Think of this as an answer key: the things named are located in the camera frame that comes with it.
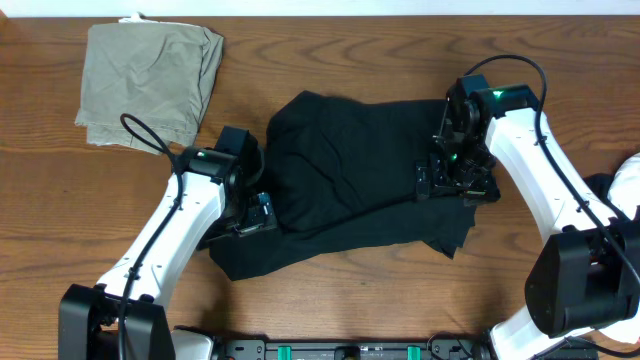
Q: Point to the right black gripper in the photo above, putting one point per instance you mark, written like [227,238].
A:
[484,191]

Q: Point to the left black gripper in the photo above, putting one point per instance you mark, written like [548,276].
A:
[257,216]

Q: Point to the black polo shirt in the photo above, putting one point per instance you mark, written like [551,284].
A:
[342,175]

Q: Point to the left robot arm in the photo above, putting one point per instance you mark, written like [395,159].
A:
[123,316]

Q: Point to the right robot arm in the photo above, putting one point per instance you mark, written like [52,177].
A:
[586,277]

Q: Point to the black and white jersey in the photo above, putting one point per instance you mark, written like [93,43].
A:
[622,191]

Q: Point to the folded khaki trousers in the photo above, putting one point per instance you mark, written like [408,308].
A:
[163,73]

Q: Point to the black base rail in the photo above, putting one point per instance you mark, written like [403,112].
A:
[443,348]

